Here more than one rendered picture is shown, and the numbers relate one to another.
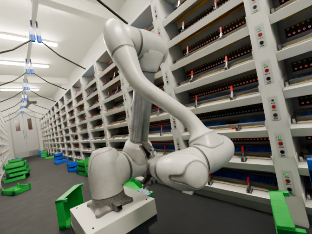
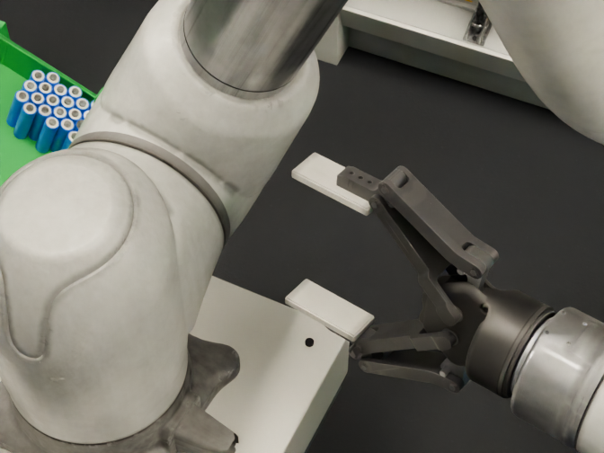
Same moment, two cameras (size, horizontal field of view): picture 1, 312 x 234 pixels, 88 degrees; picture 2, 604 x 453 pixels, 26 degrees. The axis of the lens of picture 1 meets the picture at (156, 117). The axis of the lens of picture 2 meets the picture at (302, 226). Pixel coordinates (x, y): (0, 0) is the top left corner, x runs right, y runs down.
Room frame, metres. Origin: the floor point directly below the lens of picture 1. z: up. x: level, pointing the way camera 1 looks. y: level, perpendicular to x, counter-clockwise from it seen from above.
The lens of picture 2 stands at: (0.22, 0.38, 1.29)
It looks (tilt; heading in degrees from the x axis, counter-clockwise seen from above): 53 degrees down; 336
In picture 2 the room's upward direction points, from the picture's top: straight up
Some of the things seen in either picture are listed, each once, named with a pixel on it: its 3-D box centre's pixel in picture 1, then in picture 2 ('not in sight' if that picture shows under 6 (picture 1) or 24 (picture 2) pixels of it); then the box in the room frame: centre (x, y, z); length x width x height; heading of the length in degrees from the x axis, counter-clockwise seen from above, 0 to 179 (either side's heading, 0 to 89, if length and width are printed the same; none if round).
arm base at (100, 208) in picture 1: (110, 198); (120, 389); (0.79, 0.29, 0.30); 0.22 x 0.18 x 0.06; 37
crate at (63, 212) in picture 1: (72, 203); not in sight; (1.30, 0.77, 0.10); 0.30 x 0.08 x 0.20; 3
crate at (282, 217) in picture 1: (288, 230); not in sight; (0.68, -0.46, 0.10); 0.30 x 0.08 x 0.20; 149
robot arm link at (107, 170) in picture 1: (106, 169); (85, 279); (0.82, 0.29, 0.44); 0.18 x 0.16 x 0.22; 133
